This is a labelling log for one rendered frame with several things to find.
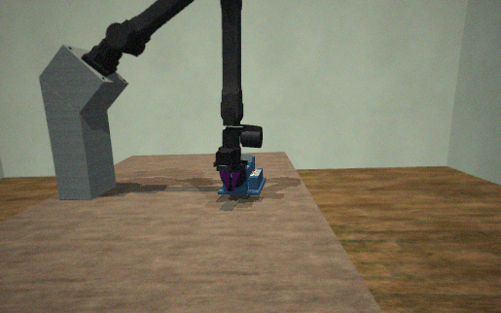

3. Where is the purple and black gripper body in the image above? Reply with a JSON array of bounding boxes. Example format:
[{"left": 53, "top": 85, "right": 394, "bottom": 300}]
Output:
[{"left": 213, "top": 146, "right": 248, "bottom": 173}]

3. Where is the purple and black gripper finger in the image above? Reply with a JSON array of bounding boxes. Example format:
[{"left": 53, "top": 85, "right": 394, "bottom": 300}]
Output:
[
  {"left": 219, "top": 171, "right": 230, "bottom": 191},
  {"left": 232, "top": 169, "right": 242, "bottom": 191}
]

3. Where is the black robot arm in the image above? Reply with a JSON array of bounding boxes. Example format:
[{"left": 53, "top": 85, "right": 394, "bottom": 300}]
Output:
[{"left": 82, "top": 0, "right": 263, "bottom": 172}]

